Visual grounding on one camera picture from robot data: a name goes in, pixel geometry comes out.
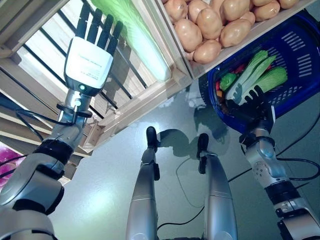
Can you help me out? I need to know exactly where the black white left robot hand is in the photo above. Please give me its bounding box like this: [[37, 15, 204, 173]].
[[63, 2, 124, 97]]

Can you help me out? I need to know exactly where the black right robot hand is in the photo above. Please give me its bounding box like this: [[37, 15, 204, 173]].
[[224, 84, 277, 126]]

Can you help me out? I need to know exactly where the blue plastic shopping basket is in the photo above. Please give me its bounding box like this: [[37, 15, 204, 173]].
[[198, 12, 320, 136]]

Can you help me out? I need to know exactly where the bright green round pepper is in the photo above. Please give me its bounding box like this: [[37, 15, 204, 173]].
[[219, 72, 238, 91]]

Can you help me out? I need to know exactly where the wooden cabbage crate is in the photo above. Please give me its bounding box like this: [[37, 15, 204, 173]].
[[0, 0, 193, 153]]

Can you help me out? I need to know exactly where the tan potato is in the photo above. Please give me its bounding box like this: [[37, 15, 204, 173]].
[[219, 18, 252, 48], [252, 0, 281, 23], [192, 39, 223, 65], [174, 18, 203, 53], [278, 0, 300, 10]]

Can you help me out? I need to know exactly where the wooden potato crate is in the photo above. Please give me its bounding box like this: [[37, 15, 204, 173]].
[[154, 0, 318, 81]]

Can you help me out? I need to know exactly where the purple white onion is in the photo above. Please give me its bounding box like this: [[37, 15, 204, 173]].
[[0, 147, 23, 176]]

